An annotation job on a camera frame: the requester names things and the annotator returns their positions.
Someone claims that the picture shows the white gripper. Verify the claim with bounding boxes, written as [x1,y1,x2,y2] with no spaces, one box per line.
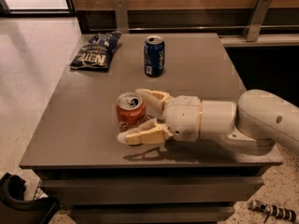
[117,89,201,146]

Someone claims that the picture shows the red coke can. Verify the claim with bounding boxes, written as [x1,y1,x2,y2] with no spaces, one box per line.
[116,92,146,132]

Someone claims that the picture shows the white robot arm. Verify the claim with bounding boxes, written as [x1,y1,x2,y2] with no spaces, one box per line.
[118,89,299,155]

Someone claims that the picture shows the blue pepsi can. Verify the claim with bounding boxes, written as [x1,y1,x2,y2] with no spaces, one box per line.
[144,35,164,77]

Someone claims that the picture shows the blue kettle chips bag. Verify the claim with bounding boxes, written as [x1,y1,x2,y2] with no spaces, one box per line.
[69,31,121,71]

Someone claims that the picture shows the grey drawer cabinet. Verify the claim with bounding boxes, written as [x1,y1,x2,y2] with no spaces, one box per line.
[21,34,282,224]

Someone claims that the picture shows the black curved object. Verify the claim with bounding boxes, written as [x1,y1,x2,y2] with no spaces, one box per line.
[0,173,60,224]

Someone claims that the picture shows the left metal bracket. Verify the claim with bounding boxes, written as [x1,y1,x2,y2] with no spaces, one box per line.
[113,0,129,34]

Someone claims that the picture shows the metal bracket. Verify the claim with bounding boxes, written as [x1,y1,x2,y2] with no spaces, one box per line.
[242,0,272,42]
[113,0,129,34]

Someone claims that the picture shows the black white striped cable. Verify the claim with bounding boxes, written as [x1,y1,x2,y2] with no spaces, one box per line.
[248,199,299,223]

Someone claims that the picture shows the right metal bracket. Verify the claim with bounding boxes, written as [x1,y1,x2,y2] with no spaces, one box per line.
[242,0,272,42]

